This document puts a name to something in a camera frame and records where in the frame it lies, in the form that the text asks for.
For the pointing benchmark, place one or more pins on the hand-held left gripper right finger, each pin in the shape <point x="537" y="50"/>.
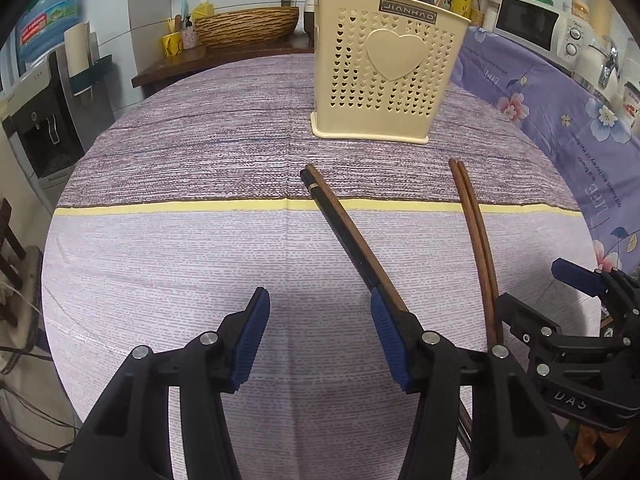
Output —
<point x="390" y="345"/>

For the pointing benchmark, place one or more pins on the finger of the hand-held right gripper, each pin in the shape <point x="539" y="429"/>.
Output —
<point x="577" y="275"/>
<point x="527" y="322"/>

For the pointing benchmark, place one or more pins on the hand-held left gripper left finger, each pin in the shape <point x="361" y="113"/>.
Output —
<point x="247" y="340"/>

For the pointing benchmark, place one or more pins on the brown wooden chopstick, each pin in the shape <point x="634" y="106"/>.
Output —
<point x="354" y="235"/>

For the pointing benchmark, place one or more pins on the cream plastic utensil holder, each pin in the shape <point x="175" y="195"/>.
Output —
<point x="350" y="85"/>

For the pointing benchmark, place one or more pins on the purple floral cloth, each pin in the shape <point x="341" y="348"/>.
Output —
<point x="550" y="125"/>

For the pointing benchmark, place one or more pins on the white microwave oven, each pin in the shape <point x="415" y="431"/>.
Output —
<point x="525" y="22"/>

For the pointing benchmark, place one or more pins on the wooden chair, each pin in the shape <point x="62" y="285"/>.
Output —
<point x="10" y="230"/>

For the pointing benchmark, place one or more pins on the beige jar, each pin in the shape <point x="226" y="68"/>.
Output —
<point x="580" y="7"/>

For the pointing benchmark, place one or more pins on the wooden side counter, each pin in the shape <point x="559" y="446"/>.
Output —
<point x="165" y="72"/>

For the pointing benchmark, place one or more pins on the glass jar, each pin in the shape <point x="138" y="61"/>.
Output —
<point x="485" y="10"/>

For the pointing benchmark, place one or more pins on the water dispenser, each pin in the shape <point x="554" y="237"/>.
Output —
<point x="35" y="125"/>

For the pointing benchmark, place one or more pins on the dark blue cup holder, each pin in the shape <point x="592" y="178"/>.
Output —
<point x="102" y="72"/>

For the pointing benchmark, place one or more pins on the yellow mug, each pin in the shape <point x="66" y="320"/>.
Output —
<point x="171" y="45"/>

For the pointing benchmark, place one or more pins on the wicker basket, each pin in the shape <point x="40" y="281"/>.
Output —
<point x="245" y="25"/>

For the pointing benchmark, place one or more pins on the yellow soap pump bottle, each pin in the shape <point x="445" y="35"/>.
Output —
<point x="203" y="7"/>

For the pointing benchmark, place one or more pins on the beige paper cup stack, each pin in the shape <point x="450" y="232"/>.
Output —
<point x="77" y="50"/>

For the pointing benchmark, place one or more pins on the blue water jug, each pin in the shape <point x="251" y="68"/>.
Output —
<point x="47" y="15"/>

